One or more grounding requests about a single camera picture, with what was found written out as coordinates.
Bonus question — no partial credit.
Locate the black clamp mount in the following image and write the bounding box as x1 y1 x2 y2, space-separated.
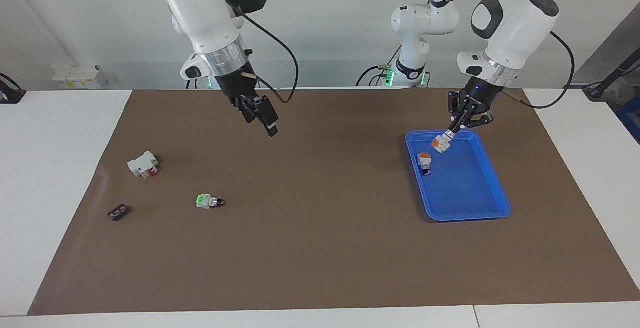
0 72 27 104

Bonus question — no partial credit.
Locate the green push button switch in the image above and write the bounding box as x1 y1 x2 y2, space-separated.
196 194 226 210

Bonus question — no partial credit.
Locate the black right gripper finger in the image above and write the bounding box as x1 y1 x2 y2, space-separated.
252 95 280 137
232 95 259 124

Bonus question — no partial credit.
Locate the blue plastic tray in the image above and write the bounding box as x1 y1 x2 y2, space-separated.
405 128 512 222

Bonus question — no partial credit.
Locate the black base cable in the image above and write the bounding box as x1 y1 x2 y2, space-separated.
356 44 403 87

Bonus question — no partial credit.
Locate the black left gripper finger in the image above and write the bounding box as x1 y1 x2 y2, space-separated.
447 92 469 136
459 105 494 131

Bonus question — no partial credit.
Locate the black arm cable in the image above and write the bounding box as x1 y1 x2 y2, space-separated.
502 0 576 110
215 0 300 104

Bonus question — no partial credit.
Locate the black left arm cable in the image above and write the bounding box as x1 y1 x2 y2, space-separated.
502 0 576 110

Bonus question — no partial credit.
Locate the brown table mat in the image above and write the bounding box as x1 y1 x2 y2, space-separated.
27 87 640 316

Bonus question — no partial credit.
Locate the blue crate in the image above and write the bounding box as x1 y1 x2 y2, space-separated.
615 93 640 144

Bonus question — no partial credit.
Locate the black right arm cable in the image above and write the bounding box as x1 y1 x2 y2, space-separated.
215 0 300 104

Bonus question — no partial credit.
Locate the black stand pole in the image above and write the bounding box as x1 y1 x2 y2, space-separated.
582 48 640 101

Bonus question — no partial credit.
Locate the white cardboard box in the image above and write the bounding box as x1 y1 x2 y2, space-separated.
51 64 109 89

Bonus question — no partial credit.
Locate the white circuit breaker red lever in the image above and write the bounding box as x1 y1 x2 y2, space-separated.
127 151 160 179

